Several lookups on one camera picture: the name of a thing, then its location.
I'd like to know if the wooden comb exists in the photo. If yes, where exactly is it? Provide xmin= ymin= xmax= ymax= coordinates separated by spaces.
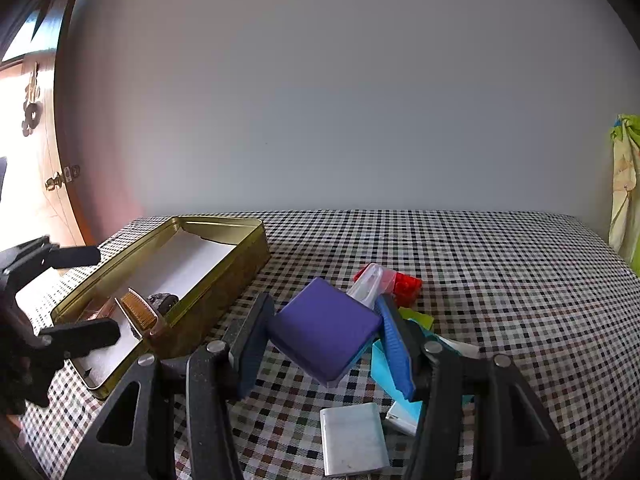
xmin=115 ymin=288 xmax=169 ymax=340

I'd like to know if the purple square box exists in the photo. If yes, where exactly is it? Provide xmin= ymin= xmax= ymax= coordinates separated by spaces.
xmin=268 ymin=278 xmax=382 ymax=387

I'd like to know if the lime green toy brick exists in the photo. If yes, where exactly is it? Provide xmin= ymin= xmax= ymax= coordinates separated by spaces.
xmin=398 ymin=307 xmax=434 ymax=332

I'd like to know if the cyan toy brick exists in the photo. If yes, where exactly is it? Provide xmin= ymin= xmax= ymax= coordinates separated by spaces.
xmin=370 ymin=328 xmax=474 ymax=411

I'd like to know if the white rectangular box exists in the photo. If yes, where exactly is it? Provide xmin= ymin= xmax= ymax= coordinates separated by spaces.
xmin=320 ymin=403 xmax=390 ymax=477

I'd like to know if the red toy brick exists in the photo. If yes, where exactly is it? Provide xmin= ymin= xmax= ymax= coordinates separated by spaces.
xmin=352 ymin=266 xmax=422 ymax=308

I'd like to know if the clear plastic yellow case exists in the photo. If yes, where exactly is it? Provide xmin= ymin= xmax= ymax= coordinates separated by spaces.
xmin=347 ymin=263 xmax=397 ymax=310

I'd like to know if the brass door knob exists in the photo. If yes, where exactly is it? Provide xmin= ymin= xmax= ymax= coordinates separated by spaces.
xmin=44 ymin=165 xmax=81 ymax=192

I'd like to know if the gold metal tin box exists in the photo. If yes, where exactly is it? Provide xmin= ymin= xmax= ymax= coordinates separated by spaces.
xmin=50 ymin=214 xmax=270 ymax=400

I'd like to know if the white small card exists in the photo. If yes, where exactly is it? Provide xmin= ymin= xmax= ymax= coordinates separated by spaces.
xmin=437 ymin=335 xmax=480 ymax=360

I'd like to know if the white power adapter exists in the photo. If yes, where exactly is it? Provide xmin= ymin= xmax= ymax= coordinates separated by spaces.
xmin=384 ymin=400 xmax=422 ymax=437

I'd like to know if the white paper liner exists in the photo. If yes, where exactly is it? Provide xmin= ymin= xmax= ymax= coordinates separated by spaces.
xmin=75 ymin=230 xmax=234 ymax=388

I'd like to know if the brass door ornament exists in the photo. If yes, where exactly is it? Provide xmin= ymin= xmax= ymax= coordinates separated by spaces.
xmin=22 ymin=63 xmax=42 ymax=136

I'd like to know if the wooden door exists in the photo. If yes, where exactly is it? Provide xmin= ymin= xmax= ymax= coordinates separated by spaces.
xmin=1 ymin=0 xmax=94 ymax=249

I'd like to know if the green yellow hanging cloth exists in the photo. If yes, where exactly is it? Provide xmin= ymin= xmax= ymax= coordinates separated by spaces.
xmin=608 ymin=114 xmax=640 ymax=274

